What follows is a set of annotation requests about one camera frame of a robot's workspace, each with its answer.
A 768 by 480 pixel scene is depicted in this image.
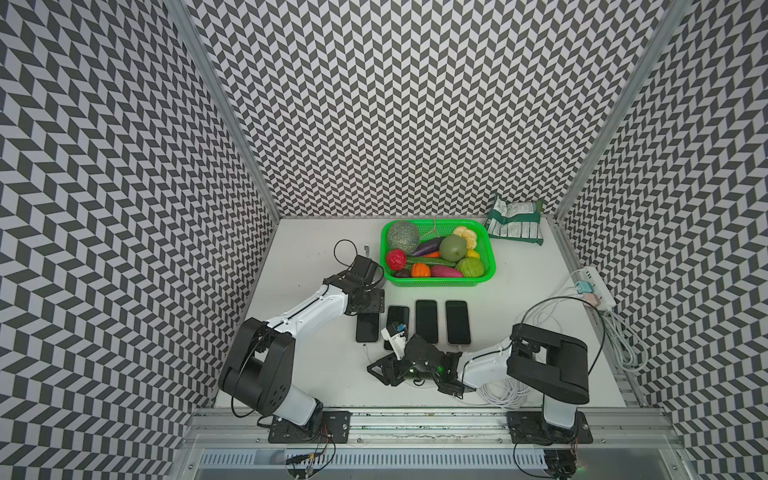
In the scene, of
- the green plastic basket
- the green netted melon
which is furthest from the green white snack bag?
the green netted melon

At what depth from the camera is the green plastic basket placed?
957 mm

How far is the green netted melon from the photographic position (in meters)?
0.98

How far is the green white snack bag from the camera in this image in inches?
43.4

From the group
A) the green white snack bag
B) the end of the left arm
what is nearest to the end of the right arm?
the end of the left arm
